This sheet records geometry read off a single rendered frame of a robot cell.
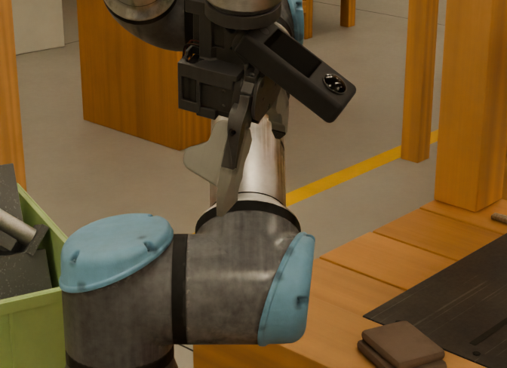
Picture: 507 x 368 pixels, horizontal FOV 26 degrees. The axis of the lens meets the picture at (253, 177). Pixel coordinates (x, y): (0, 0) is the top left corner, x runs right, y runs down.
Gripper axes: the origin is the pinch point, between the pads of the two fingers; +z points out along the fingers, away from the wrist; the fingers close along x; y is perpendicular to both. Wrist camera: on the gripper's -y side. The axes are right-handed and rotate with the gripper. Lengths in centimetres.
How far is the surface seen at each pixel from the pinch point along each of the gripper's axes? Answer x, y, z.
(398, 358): -13.3, -14.7, 32.3
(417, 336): -19.4, -15.5, 33.6
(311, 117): -336, 107, 224
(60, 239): -22, 40, 39
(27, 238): -22, 46, 41
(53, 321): -6, 31, 39
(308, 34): -477, 160, 263
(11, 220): -22, 49, 38
